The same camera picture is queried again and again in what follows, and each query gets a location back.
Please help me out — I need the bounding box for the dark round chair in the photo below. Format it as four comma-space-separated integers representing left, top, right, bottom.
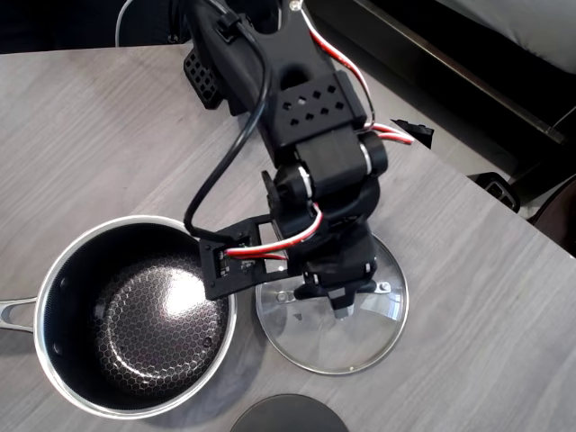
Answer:
528, 175, 576, 257

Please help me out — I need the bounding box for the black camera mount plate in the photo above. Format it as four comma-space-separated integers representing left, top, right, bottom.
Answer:
197, 214, 292, 302

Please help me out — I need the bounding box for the black perforated table clamp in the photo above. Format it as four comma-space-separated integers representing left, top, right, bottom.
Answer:
182, 44, 226, 112

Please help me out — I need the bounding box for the black round disc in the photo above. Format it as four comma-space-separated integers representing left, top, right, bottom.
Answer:
229, 393, 350, 432

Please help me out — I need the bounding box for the grey cushion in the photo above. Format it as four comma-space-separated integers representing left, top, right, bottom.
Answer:
431, 0, 576, 76

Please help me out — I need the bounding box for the red white servo wire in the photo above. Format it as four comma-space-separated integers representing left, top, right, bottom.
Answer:
223, 202, 325, 260
299, 6, 415, 146

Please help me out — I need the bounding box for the white cable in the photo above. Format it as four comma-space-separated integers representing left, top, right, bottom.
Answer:
114, 0, 136, 49

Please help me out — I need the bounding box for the black metal pot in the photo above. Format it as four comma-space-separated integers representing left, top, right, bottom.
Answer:
0, 214, 239, 422

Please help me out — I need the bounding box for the glass lid with metal rim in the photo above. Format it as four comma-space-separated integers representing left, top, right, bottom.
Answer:
254, 229, 410, 377

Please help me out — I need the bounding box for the dark wooden furniture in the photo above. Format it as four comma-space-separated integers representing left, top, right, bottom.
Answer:
310, 0, 576, 145

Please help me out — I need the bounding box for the black camera cable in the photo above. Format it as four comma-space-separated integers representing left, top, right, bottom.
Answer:
184, 0, 274, 239

